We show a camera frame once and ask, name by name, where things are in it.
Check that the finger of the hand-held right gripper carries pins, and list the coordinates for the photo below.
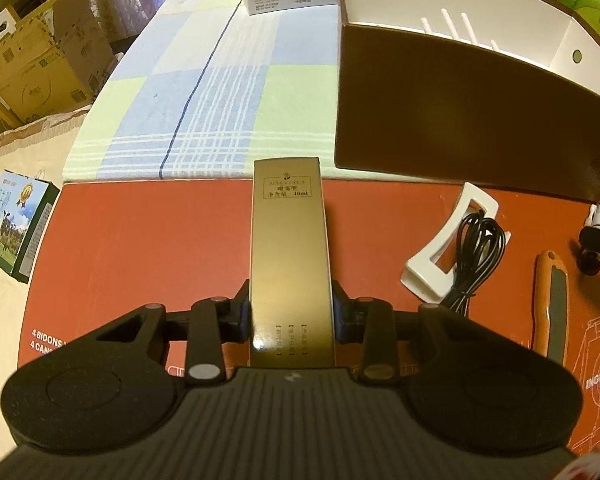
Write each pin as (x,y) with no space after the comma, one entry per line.
(592,245)

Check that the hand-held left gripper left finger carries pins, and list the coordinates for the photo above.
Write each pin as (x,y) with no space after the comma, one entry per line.
(237,317)

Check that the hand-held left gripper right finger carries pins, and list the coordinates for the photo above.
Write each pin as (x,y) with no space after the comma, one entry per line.
(342,317)

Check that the white phone stand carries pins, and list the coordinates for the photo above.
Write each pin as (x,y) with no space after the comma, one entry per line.
(420,275)

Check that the pale tall carton box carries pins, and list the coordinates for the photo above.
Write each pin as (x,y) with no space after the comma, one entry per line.
(290,240)

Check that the brown storage box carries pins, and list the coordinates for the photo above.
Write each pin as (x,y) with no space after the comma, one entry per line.
(455,120)

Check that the white router with antennas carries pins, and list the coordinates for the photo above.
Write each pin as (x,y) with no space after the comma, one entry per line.
(450,20)

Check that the red printed cardboard sheet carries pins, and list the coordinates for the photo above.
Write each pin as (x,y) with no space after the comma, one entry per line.
(130,240)

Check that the plaid tablecloth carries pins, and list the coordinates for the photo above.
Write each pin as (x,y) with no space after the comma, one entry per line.
(205,85)

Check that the beige patterned bedsheet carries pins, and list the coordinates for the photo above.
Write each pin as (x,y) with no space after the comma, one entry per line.
(0,320)

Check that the green landscape printed box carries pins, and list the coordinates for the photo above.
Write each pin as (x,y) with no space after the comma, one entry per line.
(10,220)

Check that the brown cardboard box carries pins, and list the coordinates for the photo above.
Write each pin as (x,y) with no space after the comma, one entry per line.
(55,65)

